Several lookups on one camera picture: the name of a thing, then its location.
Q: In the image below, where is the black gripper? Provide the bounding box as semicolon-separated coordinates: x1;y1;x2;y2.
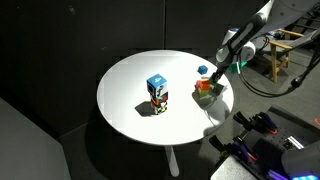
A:
208;62;235;84

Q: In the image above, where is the orange block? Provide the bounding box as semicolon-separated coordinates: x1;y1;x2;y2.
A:
198;78;212;92

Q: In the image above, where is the yellow-green block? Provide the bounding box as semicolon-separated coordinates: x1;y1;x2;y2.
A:
196;87;210;99

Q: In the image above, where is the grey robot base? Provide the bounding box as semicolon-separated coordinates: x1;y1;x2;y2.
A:
281;139;320;180

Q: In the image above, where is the blue block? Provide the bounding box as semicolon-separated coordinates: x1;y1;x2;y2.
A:
196;64;209;76

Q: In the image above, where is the blue-topped triangle-pattern cube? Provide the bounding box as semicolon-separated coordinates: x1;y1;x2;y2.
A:
146;73;168;97

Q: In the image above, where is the red and purple cube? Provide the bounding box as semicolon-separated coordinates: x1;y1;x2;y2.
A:
149;91;169;107

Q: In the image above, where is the black clamp with orange tips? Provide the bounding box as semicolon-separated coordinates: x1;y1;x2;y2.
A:
232;111;280;136

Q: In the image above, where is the white green black cube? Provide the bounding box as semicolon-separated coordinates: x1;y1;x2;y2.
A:
150;101;169;116

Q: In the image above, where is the black equipment with purple lights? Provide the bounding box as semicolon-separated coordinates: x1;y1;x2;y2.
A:
209;105;320;180

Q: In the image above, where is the black cable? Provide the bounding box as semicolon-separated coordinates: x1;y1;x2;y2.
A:
236;43;320;99

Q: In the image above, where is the wooden frame rack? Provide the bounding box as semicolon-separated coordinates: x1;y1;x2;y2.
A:
267;28;306;84

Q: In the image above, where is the white table pedestal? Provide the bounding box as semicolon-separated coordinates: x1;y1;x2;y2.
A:
164;145;181;178

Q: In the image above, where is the silver aluminium rail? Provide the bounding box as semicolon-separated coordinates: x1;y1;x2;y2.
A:
286;134;306;151

